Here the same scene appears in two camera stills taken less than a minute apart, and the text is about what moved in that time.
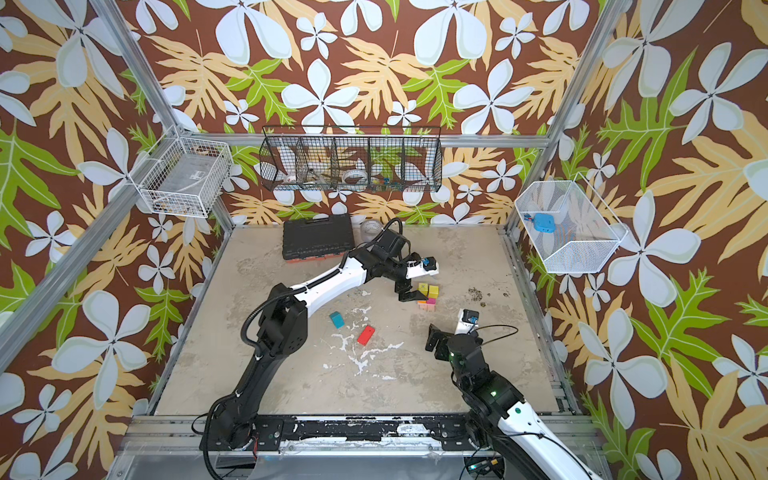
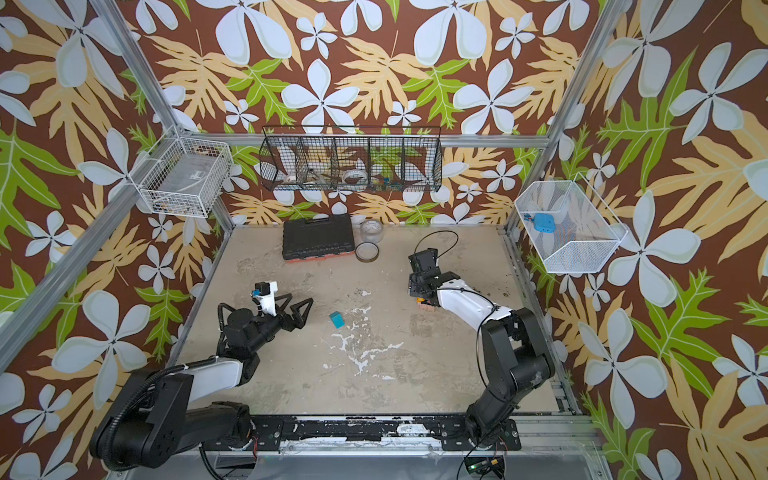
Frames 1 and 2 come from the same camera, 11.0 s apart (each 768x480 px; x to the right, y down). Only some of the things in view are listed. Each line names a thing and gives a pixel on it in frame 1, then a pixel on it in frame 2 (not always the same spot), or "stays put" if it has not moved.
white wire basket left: (186, 177) stays put
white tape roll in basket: (355, 177) stays put
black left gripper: (404, 287) → (297, 322)
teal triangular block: (337, 319) stays put
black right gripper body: (444, 336) → (424, 276)
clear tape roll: (370, 229) stays put
